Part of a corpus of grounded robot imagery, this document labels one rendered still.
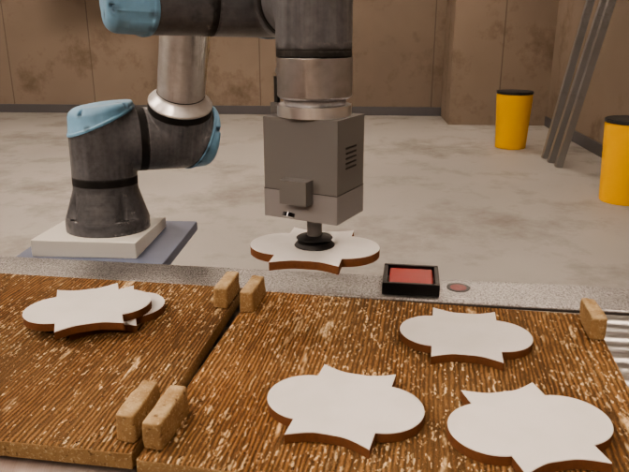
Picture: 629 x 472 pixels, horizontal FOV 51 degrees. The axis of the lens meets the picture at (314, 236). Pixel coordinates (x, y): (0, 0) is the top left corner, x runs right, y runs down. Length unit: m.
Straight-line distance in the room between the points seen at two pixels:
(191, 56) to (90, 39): 9.00
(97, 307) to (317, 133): 0.33
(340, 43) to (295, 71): 0.05
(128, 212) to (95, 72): 8.95
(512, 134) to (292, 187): 6.54
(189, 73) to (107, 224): 0.30
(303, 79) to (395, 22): 8.82
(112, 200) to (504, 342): 0.75
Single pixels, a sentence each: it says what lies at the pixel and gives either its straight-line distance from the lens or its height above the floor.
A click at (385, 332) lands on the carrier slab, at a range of 0.74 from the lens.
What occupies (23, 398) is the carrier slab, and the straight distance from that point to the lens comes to 0.67.
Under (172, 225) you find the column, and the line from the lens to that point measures 1.37.
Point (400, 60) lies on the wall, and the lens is 9.47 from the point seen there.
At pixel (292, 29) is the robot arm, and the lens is 0.64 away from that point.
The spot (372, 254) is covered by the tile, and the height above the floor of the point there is 1.04.
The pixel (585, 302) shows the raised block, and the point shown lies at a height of 0.96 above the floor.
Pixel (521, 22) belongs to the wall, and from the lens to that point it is 8.82.
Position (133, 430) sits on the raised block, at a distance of 0.58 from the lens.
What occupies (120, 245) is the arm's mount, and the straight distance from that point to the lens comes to 1.19.
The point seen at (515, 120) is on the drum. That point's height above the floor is 0.30.
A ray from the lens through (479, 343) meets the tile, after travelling 0.71.
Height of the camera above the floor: 1.26
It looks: 18 degrees down
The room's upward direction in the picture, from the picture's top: straight up
